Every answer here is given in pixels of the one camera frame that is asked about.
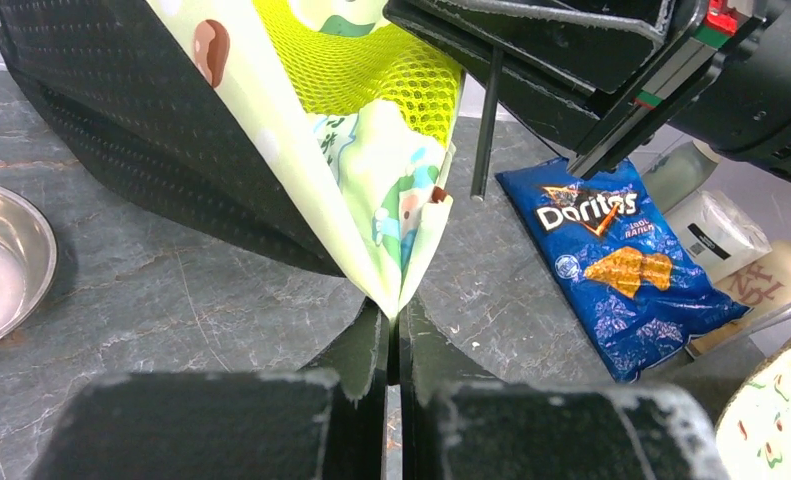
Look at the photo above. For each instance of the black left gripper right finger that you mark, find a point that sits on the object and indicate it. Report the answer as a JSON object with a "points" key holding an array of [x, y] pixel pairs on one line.
{"points": [[459, 421]]}

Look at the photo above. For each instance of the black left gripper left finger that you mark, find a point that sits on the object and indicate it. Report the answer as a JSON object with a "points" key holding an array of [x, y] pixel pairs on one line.
{"points": [[322, 421]]}

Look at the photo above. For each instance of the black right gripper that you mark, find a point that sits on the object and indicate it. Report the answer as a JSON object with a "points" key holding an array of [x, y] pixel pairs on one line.
{"points": [[724, 79]]}

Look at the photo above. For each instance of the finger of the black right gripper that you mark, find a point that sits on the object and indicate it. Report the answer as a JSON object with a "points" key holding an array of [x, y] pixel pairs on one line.
{"points": [[565, 63]]}

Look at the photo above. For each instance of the green avocado-print pet tent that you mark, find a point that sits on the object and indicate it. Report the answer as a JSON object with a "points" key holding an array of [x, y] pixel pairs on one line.
{"points": [[315, 133]]}

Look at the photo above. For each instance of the steel pet bowl far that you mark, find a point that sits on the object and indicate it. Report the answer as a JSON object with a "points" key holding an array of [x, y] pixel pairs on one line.
{"points": [[28, 259]]}

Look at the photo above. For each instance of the green avocado-print tent mat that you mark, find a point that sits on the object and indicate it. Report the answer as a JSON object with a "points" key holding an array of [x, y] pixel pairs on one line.
{"points": [[753, 433]]}

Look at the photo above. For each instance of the green bottle with beige cap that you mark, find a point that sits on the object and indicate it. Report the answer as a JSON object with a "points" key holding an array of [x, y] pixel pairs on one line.
{"points": [[675, 176]]}

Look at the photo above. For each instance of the blue Doritos chip bag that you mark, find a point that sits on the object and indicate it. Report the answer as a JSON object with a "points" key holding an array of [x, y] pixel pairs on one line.
{"points": [[636, 291]]}

